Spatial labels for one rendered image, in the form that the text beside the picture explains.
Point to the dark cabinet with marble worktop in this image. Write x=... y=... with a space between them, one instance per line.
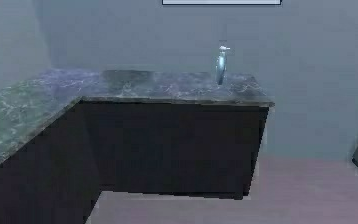
x=160 y=146

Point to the clear blue soap bottle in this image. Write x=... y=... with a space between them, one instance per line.
x=221 y=66

